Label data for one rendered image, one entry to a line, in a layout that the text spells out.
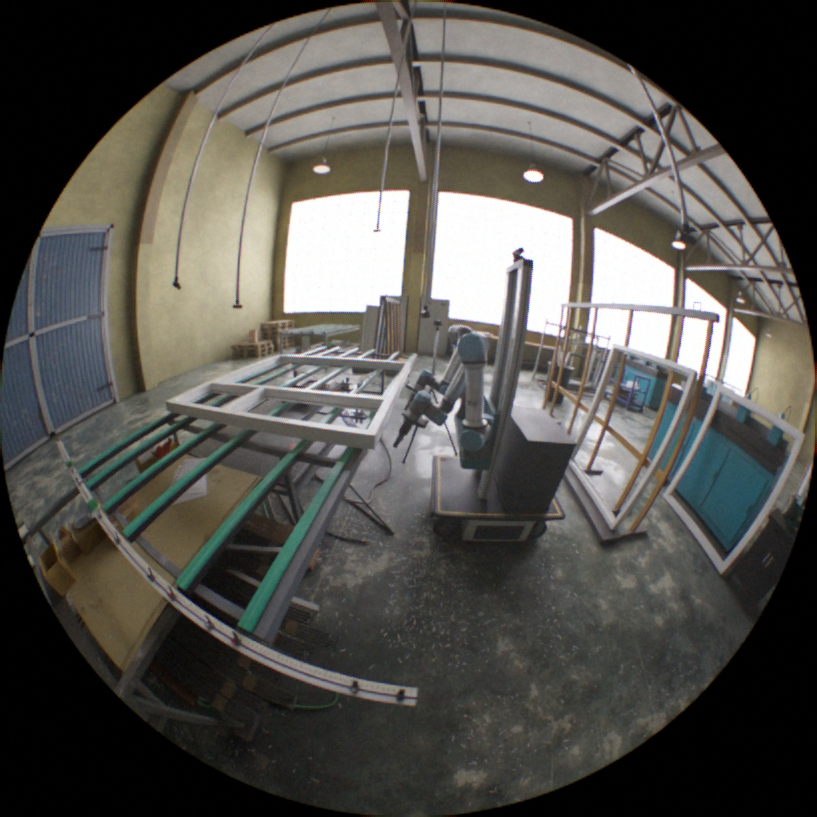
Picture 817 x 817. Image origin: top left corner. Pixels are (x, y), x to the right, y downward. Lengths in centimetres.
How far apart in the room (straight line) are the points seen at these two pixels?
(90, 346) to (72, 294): 123
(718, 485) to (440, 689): 325
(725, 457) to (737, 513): 63
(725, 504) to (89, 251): 1047
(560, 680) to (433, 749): 71
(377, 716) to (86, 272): 747
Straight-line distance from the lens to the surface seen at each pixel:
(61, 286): 690
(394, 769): 147
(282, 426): 120
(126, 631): 116
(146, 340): 706
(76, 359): 682
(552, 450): 153
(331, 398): 151
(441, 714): 145
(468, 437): 116
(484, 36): 783
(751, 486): 343
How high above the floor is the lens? 142
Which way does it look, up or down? 22 degrees down
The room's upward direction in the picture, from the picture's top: 4 degrees clockwise
